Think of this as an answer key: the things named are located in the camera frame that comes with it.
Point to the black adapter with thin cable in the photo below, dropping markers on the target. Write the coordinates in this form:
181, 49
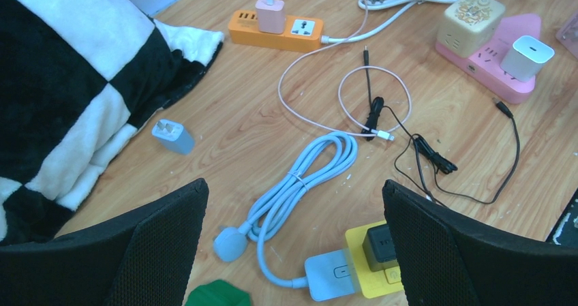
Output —
376, 105

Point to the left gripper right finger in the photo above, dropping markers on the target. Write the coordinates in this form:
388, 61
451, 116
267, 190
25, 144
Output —
447, 258

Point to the white cube charger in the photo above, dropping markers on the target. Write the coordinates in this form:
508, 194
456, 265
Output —
526, 57

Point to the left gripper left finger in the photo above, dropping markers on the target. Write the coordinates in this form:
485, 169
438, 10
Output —
142, 257

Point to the pink cube socket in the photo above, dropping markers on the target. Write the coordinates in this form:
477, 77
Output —
567, 35

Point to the orange power strip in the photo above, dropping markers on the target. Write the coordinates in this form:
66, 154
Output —
301, 34

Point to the green cloth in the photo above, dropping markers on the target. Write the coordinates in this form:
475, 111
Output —
218, 292

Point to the pink power strip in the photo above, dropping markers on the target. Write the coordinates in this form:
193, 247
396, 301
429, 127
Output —
484, 64

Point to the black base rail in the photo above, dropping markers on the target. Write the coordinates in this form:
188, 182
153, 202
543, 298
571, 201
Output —
564, 232

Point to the black tp-link power adapter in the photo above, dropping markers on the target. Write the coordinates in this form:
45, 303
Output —
378, 244

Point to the light blue power strip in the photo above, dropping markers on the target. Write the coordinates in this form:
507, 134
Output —
328, 276

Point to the beige cube socket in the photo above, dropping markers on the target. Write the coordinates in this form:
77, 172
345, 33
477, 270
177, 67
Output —
466, 25

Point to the yellow cube socket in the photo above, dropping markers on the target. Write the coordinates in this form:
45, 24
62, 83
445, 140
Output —
370, 284

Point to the black white checkered pillow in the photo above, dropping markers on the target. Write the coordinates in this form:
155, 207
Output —
79, 79

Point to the grey blue small charger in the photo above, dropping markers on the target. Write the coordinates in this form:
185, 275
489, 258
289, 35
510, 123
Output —
173, 136

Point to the pink usb charger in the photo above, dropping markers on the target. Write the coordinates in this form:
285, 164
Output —
271, 18

